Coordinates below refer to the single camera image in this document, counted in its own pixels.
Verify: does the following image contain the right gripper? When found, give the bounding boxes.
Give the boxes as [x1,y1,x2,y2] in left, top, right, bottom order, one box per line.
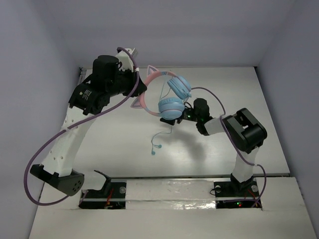
[160,101,200,125]

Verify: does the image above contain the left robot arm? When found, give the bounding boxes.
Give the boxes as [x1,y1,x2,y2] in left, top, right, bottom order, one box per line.
[24,49,147,196]

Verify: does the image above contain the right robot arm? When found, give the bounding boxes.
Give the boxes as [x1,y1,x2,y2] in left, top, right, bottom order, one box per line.
[160,98,267,196]

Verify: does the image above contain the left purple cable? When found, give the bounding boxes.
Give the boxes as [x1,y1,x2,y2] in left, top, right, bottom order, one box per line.
[24,46,140,206]

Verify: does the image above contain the purple cable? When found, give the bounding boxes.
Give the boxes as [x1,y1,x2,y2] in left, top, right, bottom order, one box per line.
[189,87,267,209]
[24,46,140,206]

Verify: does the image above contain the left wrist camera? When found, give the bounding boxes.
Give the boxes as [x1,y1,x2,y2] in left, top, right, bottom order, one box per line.
[115,48,138,71]

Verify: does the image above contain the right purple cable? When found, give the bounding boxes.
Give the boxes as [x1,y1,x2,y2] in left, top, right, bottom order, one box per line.
[189,87,267,209]

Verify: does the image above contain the aluminium side rail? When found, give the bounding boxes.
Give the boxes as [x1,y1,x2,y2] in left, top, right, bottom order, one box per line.
[77,67,87,85]

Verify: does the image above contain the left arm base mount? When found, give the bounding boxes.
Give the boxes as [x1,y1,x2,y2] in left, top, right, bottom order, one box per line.
[78,182,127,210]

